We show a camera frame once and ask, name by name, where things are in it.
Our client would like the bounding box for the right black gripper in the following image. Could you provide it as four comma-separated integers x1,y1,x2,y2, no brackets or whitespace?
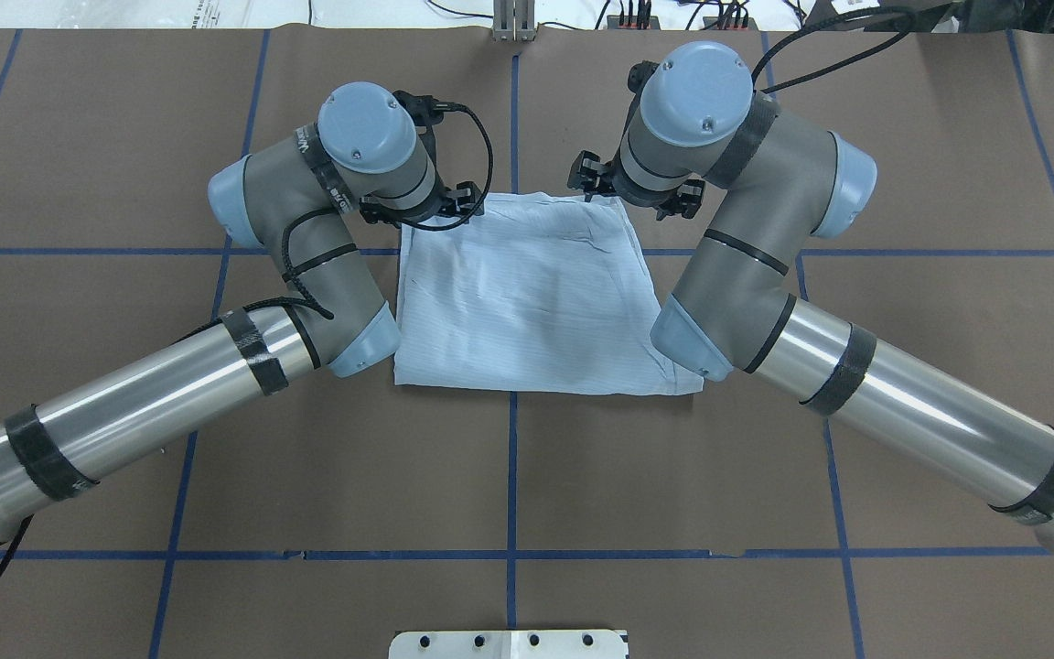
567,59,707,221

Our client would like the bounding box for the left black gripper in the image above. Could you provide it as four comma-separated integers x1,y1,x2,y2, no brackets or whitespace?
360,91,487,230

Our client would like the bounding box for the light blue button shirt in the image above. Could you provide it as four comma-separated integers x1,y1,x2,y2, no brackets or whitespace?
393,192,704,396

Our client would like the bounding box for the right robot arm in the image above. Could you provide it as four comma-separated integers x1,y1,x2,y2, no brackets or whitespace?
568,41,1054,555

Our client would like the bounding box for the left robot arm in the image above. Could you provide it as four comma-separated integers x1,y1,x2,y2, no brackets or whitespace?
0,81,487,546

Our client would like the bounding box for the aluminium frame post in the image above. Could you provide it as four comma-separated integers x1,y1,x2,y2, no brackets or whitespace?
492,0,538,43

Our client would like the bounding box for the white central pedestal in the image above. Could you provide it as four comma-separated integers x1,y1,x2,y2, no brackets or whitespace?
388,629,630,658

